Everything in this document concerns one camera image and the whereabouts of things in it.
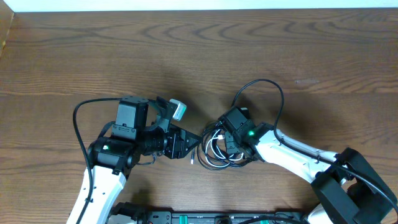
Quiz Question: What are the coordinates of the black usb cable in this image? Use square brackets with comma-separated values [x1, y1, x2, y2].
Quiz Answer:
[190, 121, 252, 171]

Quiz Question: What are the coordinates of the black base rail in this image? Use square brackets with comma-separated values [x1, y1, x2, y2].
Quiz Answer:
[106, 202, 308, 224]

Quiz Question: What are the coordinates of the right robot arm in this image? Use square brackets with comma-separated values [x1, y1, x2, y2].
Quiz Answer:
[219, 106, 397, 223]

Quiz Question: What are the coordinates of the white usb cable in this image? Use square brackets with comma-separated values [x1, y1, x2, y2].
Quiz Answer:
[205, 129, 245, 169]

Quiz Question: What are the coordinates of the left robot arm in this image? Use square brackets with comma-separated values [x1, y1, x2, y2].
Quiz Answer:
[67, 96, 201, 223]

